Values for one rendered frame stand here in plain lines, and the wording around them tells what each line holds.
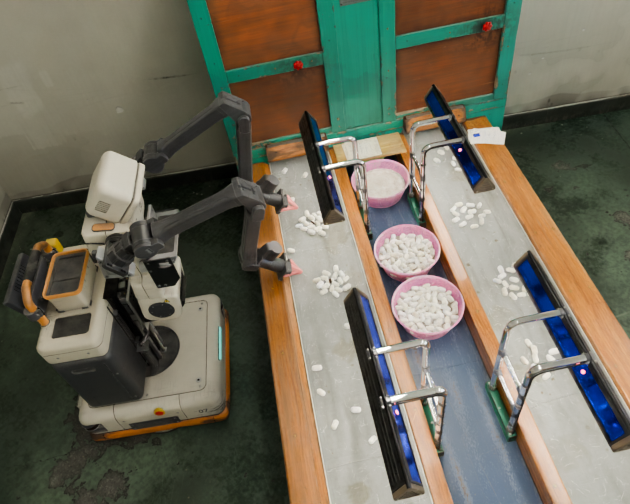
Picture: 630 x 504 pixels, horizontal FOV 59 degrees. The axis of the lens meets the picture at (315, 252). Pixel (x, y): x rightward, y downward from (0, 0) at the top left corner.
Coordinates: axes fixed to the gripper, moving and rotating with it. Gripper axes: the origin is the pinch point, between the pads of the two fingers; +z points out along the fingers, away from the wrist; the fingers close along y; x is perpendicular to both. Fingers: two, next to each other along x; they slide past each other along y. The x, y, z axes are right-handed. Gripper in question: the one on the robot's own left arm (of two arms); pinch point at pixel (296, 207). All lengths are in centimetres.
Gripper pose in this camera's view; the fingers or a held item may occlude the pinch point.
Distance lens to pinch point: 242.0
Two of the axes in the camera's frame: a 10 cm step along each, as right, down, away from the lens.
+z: 8.2, 2.6, 5.1
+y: -1.7, -7.4, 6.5
